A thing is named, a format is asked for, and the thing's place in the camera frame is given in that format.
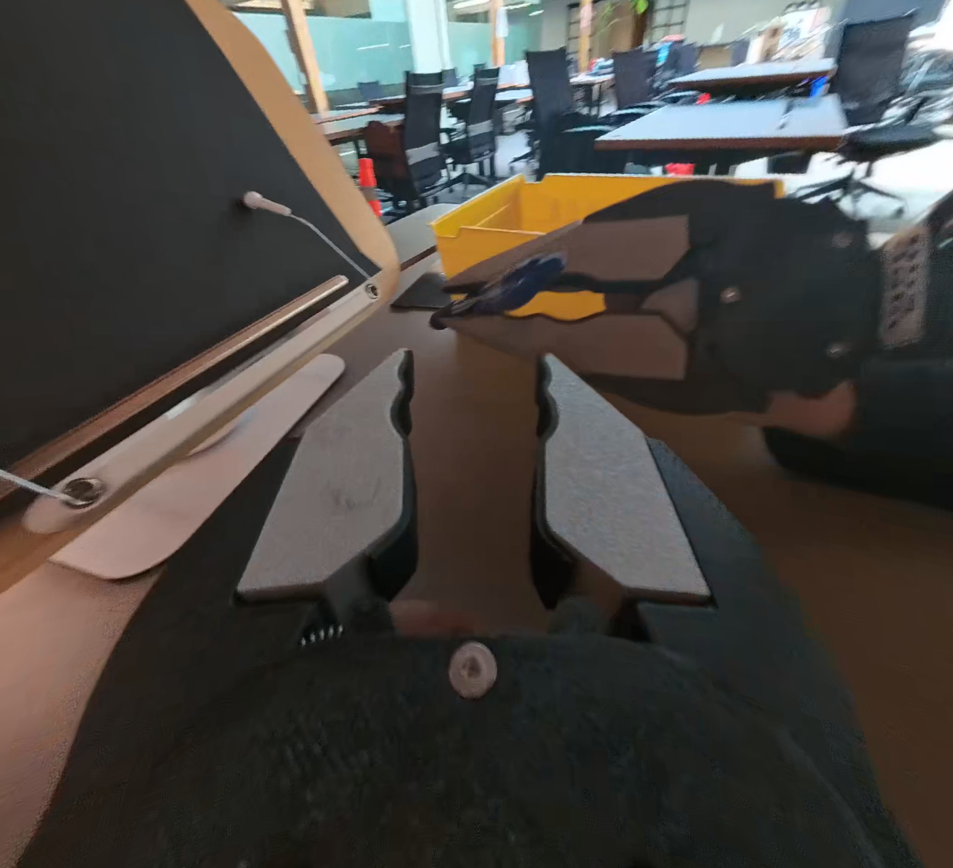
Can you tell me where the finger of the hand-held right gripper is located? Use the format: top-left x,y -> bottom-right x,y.
430,308 -> 695,383
445,215 -> 695,289

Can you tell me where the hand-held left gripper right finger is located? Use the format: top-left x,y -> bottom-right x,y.
530,353 -> 713,610

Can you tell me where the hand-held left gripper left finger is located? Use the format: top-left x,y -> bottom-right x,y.
237,349 -> 418,602

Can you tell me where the blue pen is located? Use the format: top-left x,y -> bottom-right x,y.
449,251 -> 568,321

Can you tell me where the person's right hand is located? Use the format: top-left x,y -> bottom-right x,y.
770,384 -> 861,440

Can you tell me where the yellow plastic bin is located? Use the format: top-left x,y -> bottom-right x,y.
430,173 -> 784,321

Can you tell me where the black office chair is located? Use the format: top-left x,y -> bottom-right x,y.
613,48 -> 661,111
447,67 -> 501,193
828,11 -> 941,208
402,70 -> 449,208
523,48 -> 598,181

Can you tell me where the black flat pad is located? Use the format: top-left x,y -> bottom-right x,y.
390,272 -> 451,310

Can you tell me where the green hanging plant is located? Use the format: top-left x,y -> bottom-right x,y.
592,0 -> 652,55

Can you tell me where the orange traffic cone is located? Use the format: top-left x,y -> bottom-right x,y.
357,156 -> 385,218

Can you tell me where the brown table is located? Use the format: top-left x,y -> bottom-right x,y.
311,104 -> 408,148

